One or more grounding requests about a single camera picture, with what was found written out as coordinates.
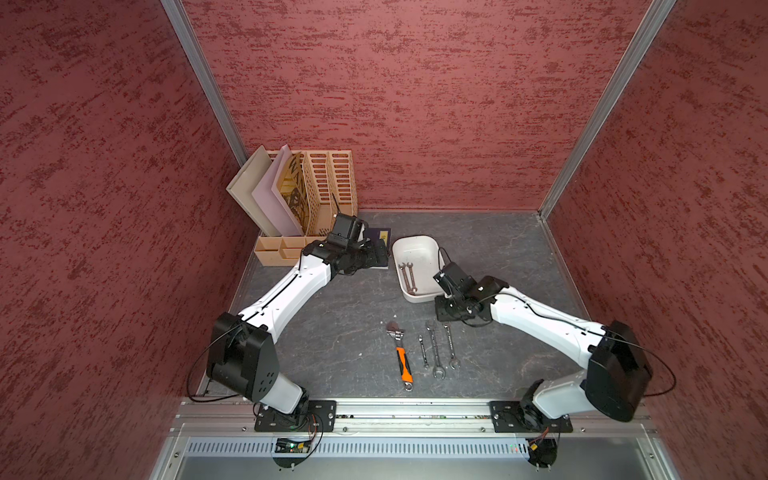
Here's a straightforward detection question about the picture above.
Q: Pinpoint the medium silver combination wrench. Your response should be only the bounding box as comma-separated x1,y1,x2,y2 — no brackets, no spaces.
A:
443,324,461,370

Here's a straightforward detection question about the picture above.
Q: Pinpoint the left corner aluminium post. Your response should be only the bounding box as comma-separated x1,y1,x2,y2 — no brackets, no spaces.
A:
161,0,249,166

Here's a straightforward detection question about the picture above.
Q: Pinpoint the white plastic storage box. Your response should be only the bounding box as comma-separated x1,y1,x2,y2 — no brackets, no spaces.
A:
392,235,444,304

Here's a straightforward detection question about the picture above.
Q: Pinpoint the right corner aluminium post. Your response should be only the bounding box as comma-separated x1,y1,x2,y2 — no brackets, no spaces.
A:
538,0,676,223

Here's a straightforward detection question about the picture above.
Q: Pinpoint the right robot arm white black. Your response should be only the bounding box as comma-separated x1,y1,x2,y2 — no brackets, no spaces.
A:
433,262,653,431

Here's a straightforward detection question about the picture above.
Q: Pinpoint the large silver combination wrench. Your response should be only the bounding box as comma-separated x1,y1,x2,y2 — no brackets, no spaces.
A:
425,320,446,380

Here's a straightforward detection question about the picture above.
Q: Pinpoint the yellow patterned book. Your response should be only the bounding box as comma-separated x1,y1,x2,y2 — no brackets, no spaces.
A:
276,152,318,235

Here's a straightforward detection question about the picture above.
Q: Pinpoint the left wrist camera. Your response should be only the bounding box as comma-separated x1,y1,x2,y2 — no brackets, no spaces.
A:
326,213,368,249

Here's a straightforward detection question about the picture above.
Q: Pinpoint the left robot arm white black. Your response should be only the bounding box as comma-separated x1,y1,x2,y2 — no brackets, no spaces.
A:
206,239,389,415

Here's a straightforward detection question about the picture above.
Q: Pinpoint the silver open end wrench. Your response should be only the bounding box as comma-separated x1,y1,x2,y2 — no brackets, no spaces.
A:
405,262,418,295
398,263,412,294

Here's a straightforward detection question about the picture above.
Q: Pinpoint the small silver combination wrench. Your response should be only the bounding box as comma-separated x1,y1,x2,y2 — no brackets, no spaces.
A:
417,334,430,369

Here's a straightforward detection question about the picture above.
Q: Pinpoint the corner aluminium post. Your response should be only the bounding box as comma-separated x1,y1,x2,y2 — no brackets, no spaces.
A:
538,0,676,223
161,0,249,166

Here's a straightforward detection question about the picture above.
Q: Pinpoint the aluminium front rail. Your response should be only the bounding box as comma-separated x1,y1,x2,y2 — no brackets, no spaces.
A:
170,398,659,438

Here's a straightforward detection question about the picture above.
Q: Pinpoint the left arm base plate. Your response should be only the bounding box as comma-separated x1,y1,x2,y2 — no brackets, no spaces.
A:
253,399,337,433

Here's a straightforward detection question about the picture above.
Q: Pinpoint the orange handled adjustable wrench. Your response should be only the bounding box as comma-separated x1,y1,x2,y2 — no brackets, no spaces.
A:
386,321,413,392

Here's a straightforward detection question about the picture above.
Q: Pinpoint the dark blue notebook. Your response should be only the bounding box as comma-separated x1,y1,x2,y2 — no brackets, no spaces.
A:
364,227,391,265

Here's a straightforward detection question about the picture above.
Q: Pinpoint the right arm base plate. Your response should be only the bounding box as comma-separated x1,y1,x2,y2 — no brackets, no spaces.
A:
488,401,573,434

